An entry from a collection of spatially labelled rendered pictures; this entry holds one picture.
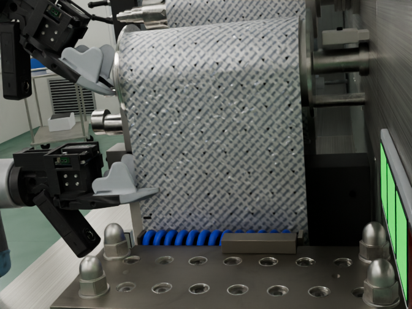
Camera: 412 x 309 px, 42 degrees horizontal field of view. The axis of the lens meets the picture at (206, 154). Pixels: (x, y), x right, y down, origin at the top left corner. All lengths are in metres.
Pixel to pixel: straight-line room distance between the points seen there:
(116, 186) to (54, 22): 0.24
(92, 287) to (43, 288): 0.36
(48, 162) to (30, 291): 0.30
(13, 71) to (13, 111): 6.14
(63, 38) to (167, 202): 0.27
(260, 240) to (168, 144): 0.18
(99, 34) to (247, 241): 6.23
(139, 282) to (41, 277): 0.40
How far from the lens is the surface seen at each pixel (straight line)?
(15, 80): 0.84
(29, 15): 0.83
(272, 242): 0.68
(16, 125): 7.00
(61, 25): 0.78
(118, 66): 0.73
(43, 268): 1.07
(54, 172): 0.77
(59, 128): 5.80
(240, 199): 0.73
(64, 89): 7.13
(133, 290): 0.64
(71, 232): 0.81
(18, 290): 1.01
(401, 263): 0.36
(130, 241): 0.75
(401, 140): 0.39
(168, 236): 0.75
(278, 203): 0.73
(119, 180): 0.75
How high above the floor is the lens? 1.33
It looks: 15 degrees down
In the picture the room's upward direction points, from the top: 6 degrees counter-clockwise
